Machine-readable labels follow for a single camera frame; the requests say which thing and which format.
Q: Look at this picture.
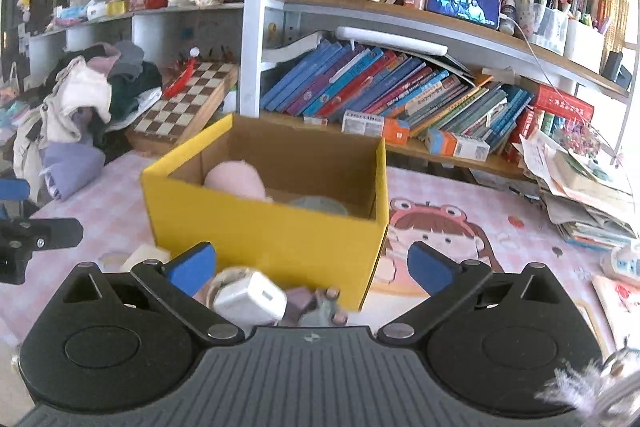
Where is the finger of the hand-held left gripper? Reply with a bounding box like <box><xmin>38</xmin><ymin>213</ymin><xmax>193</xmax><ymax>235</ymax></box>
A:
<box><xmin>0</xmin><ymin>179</ymin><xmax>31</xmax><ymax>204</ymax></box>
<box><xmin>0</xmin><ymin>217</ymin><xmax>84</xmax><ymax>254</ymax></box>

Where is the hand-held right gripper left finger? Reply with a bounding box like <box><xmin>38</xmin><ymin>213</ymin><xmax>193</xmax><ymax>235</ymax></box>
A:
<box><xmin>61</xmin><ymin>242</ymin><xmax>242</xmax><ymax>342</ymax></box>

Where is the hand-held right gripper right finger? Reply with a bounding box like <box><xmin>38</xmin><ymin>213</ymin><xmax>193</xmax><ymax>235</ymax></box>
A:
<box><xmin>376</xmin><ymin>241</ymin><xmax>567</xmax><ymax>342</ymax></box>

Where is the clear tape roll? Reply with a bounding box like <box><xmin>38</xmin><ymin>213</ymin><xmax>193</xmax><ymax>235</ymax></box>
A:
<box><xmin>206</xmin><ymin>266</ymin><xmax>261</xmax><ymax>308</ymax></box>

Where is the white charger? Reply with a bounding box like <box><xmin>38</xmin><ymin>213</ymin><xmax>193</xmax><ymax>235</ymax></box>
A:
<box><xmin>212</xmin><ymin>271</ymin><xmax>288</xmax><ymax>327</ymax></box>

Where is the yellow cardboard box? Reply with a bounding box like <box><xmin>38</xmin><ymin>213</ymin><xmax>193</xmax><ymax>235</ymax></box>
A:
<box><xmin>140</xmin><ymin>113</ymin><xmax>390</xmax><ymax>313</ymax></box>

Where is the small purple toy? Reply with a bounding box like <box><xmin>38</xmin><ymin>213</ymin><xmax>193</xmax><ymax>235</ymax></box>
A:
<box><xmin>283</xmin><ymin>287</ymin><xmax>315</xmax><ymax>314</ymax></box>

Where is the grey toy with pink knobs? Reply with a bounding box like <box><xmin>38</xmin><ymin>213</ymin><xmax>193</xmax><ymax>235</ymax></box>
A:
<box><xmin>302</xmin><ymin>286</ymin><xmax>349</xmax><ymax>328</ymax></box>

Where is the pink cartoon desk mat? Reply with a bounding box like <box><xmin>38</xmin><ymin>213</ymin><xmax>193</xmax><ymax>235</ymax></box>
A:
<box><xmin>0</xmin><ymin>147</ymin><xmax>640</xmax><ymax>358</ymax></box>

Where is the purple cushion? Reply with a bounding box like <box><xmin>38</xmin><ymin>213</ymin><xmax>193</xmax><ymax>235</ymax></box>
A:
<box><xmin>40</xmin><ymin>142</ymin><xmax>107</xmax><ymax>202</ymax></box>

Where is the pink plush toy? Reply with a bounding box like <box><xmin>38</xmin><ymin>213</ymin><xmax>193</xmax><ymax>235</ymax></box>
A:
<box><xmin>202</xmin><ymin>160</ymin><xmax>268</xmax><ymax>202</ymax></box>

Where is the pile of clothes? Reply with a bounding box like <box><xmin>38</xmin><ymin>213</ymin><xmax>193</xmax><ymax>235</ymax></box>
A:
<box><xmin>12</xmin><ymin>41</ymin><xmax>163</xmax><ymax>202</ymax></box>

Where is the orange and white box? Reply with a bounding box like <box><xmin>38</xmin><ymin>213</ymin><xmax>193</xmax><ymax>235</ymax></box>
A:
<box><xmin>425</xmin><ymin>128</ymin><xmax>491</xmax><ymax>162</ymax></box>

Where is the pale green round dish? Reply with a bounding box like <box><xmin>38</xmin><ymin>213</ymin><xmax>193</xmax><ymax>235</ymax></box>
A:
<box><xmin>289</xmin><ymin>197</ymin><xmax>349</xmax><ymax>219</ymax></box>

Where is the small orange box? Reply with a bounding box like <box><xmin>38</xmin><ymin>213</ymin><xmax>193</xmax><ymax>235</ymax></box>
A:
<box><xmin>383</xmin><ymin>118</ymin><xmax>411</xmax><ymax>146</ymax></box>

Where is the white medicine box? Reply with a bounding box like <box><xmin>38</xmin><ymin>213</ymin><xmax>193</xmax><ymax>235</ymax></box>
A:
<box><xmin>341</xmin><ymin>110</ymin><xmax>385</xmax><ymax>138</ymax></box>

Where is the wooden chessboard box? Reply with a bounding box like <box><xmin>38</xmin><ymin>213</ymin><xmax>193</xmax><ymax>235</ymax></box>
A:
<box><xmin>125</xmin><ymin>59</ymin><xmax>240</xmax><ymax>155</ymax></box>

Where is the stack of papers and books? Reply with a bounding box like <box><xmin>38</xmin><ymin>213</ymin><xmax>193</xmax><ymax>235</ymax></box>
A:
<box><xmin>520</xmin><ymin>129</ymin><xmax>638</xmax><ymax>253</ymax></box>

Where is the row of leaning books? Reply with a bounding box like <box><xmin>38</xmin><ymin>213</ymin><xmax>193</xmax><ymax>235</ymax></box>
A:
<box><xmin>260</xmin><ymin>39</ymin><xmax>536</xmax><ymax>155</ymax></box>

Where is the dried flower bunch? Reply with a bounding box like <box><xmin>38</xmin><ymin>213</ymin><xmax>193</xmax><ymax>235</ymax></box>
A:
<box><xmin>556</xmin><ymin>123</ymin><xmax>602</xmax><ymax>158</ymax></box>

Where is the pink printed card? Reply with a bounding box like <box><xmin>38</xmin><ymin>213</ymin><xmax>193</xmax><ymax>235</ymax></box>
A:
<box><xmin>591</xmin><ymin>274</ymin><xmax>640</xmax><ymax>348</ymax></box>

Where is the grey low shelf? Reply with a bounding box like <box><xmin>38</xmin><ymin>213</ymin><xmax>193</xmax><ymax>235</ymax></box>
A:
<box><xmin>27</xmin><ymin>2</ymin><xmax>246</xmax><ymax>78</ymax></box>

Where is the thick red book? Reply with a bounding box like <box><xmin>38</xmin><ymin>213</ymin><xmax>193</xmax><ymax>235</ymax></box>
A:
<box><xmin>534</xmin><ymin>85</ymin><xmax>596</xmax><ymax>124</ymax></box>

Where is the white bar lamp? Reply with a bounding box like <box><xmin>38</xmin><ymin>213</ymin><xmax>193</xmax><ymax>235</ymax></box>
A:
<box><xmin>334</xmin><ymin>26</ymin><xmax>449</xmax><ymax>56</ymax></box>

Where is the white and wooden bookshelf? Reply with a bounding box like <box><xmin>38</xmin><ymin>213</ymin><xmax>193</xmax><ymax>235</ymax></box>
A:
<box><xmin>239</xmin><ymin>0</ymin><xmax>640</xmax><ymax>180</ymax></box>

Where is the smartphone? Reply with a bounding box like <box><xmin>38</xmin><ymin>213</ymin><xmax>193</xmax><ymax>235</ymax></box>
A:
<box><xmin>426</xmin><ymin>0</ymin><xmax>501</xmax><ymax>30</ymax></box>

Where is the clear pen holder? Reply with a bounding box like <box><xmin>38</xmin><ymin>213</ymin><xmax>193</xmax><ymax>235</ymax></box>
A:
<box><xmin>515</xmin><ymin>0</ymin><xmax>571</xmax><ymax>56</ymax></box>

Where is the white storage box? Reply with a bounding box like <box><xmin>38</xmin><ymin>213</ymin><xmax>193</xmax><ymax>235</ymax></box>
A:
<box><xmin>565</xmin><ymin>19</ymin><xmax>606</xmax><ymax>74</ymax></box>

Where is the small black box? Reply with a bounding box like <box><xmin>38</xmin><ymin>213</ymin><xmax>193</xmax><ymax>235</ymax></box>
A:
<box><xmin>601</xmin><ymin>51</ymin><xmax>633</xmax><ymax>90</ymax></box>

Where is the grey fluffy keychain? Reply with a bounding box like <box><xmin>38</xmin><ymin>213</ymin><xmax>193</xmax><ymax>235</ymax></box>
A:
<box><xmin>534</xmin><ymin>339</ymin><xmax>640</xmax><ymax>427</ymax></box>

